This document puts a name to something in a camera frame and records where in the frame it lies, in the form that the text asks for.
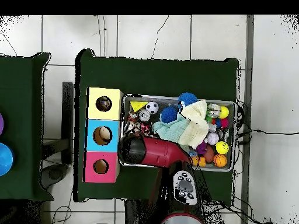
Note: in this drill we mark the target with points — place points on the blue fuzzy ball with eye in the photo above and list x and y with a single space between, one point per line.
188 98

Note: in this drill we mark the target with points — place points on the cream knitted cloth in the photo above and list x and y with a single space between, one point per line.
196 126

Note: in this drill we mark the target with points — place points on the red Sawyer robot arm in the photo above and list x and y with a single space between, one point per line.
161 152

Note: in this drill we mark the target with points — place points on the metal mesh bin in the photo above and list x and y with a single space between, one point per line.
168 100

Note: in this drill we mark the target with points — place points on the wooden box with three holes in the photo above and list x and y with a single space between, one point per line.
91 163

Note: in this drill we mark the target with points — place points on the crushed red soda can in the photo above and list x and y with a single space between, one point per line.
144 115

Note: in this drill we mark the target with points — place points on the black and white soccer ball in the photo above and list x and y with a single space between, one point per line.
152 107

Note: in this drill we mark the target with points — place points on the blue spiky ball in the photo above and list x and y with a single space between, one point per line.
168 113

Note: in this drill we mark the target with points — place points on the yellow wedge block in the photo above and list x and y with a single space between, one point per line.
137 105

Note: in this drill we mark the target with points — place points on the mint knitted cloth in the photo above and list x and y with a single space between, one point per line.
171 130

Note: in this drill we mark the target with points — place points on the dark green table cloth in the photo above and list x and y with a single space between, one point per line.
151 74
18 116

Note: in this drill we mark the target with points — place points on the plain yellow ball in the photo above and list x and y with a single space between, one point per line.
224 112

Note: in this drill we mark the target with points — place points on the yellow smiley ball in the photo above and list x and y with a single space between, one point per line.
222 147

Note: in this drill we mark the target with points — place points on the orange toy basketball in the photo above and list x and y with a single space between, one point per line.
220 160

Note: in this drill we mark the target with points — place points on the black upright panel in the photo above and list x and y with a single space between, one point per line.
67 116

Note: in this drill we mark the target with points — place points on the dark grey stand base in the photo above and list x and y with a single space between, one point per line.
55 173

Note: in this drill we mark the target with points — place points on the large purple ball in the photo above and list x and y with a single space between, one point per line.
1 123

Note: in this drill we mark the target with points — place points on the large blue ball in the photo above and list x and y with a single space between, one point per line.
4 158

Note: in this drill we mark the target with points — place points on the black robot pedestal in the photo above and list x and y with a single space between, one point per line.
135 212

